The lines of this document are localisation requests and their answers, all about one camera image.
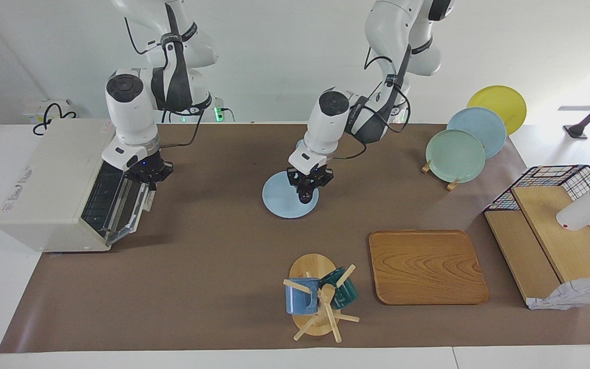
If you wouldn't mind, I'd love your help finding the light blue ridged plate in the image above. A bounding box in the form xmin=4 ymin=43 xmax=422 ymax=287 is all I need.
xmin=262 ymin=171 xmax=320 ymax=219

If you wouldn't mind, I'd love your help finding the glass oven door with handle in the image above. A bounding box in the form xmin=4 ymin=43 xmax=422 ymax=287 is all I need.
xmin=101 ymin=177 xmax=152 ymax=247

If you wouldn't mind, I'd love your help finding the beige toaster oven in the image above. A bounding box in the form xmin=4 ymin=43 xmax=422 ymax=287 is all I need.
xmin=0 ymin=119 xmax=152 ymax=253

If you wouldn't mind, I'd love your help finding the wooden mug tree stand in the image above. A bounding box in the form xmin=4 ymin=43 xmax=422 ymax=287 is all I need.
xmin=282 ymin=253 xmax=361 ymax=343

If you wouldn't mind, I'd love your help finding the brown table mat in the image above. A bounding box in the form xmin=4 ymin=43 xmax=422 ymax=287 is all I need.
xmin=0 ymin=123 xmax=590 ymax=354

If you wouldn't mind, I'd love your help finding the dark green mug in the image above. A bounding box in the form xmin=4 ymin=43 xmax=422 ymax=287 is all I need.
xmin=320 ymin=266 xmax=359 ymax=310

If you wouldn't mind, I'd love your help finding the blue mug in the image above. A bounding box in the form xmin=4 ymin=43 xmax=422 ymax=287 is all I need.
xmin=285 ymin=277 xmax=321 ymax=315

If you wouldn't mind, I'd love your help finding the white power strip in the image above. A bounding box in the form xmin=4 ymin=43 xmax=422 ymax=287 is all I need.
xmin=23 ymin=99 xmax=76 ymax=125

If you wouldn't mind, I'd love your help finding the wooden plate rack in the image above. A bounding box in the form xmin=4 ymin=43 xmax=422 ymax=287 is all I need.
xmin=421 ymin=159 xmax=460 ymax=192

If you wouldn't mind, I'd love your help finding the rectangular wooden tray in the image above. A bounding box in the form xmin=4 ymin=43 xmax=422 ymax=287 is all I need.
xmin=368 ymin=230 xmax=490 ymax=306

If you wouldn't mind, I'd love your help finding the pale green plate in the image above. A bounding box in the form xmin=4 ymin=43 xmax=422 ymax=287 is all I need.
xmin=425 ymin=129 xmax=486 ymax=183

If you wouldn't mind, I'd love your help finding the light blue smooth plate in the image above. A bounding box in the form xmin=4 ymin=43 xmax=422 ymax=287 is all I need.
xmin=447 ymin=107 xmax=507 ymax=159

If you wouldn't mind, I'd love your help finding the yellow plate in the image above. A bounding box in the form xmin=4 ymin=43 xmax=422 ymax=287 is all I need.
xmin=467 ymin=85 xmax=528 ymax=136

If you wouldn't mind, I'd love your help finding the wooden two-tier shelf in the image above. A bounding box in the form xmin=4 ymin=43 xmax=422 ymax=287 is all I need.
xmin=483 ymin=186 xmax=590 ymax=308

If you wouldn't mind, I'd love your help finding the white cup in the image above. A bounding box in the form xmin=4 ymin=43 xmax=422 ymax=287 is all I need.
xmin=556 ymin=174 xmax=590 ymax=232

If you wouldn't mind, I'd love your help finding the oven wire rack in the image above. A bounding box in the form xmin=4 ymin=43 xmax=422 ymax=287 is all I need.
xmin=81 ymin=163 xmax=124 ymax=234

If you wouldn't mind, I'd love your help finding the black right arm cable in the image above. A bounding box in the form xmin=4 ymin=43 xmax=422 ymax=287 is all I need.
xmin=123 ymin=15 xmax=206 ymax=149

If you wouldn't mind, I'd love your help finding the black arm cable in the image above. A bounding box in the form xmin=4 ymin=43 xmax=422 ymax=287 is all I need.
xmin=333 ymin=44 xmax=412 ymax=160
xmin=123 ymin=15 xmax=206 ymax=149

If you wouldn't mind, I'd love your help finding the black power strip cable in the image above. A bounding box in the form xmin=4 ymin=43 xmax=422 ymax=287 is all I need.
xmin=32 ymin=102 xmax=77 ymax=136

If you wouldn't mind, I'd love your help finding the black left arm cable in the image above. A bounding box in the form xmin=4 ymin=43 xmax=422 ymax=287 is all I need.
xmin=333 ymin=44 xmax=412 ymax=160

